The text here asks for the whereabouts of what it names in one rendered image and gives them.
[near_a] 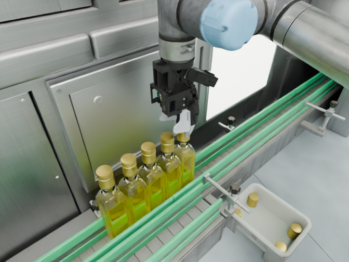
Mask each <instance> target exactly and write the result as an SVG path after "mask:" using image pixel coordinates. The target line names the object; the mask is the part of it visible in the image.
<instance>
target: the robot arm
mask: <svg viewBox="0 0 349 262"><path fill-rule="evenodd" d="M157 10H158V32H159V36H158V39H159V55H160V59H158V60H155V61H153V79H154V82H153V83H151V84H150V90H151V104H153V103H156V102H158V103H159V104H160V107H161V108H162V112H163V114H162V115H161V116H160V117H159V119H160V121H170V120H173V124H174V128H173V132H174V133H175V134H178V133H183V132H185V138H187V137H188V136H189V135H190V134H191V132H192V131H193V129H194V126H195V124H196V123H197V119H198V116H199V104H198V98H197V90H196V87H195V85H194V84H193V83H194V82H197V83H200V84H203V85H204V86H207V87H209V86H210V87H213V88H214V87H215V85H216V83H217V81H218V78H217V77H216V76H215V74H213V73H212V72H211V71H208V70H202V69H199V68H196V67H194V66H193V65H194V63H195V55H196V41H197V38H198V39H200V40H202V41H204V42H206V43H208V44H209V45H211V46H213V47H215V48H222V49H224V50H227V51H236V50H239V49H241V48H242V47H243V45H244V44H247V43H248V42H249V41H250V39H251V38H252V36H254V35H262V36H264V37H266V38H267V39H268V40H270V41H272V42H273V43H275V44H277V45H278V46H280V47H281V48H283V49H285V50H286V51H288V52H290V53H291V54H293V55H294V56H296V57H298V58H299V59H301V60H302V61H304V62H306V63H307V64H309V65H310V66H312V67H313V68H315V69H316V70H318V71H320V72H321V73H323V74H324V75H326V76H328V77H329V78H331V79H332V80H334V81H336V82H337V83H339V84H340V85H342V86H344V87H345V88H347V89H348V90H349V23H348V22H346V21H344V20H341V19H339V18H337V17H335V16H333V15H331V14H329V13H327V12H325V11H323V10H321V9H318V8H316V7H314V6H312V5H310V4H308V3H306V2H304V1H302V0H157ZM153 89H155V90H157V96H158V97H155V98H153V91H152V90H153ZM186 108H187V109H186Z"/></svg>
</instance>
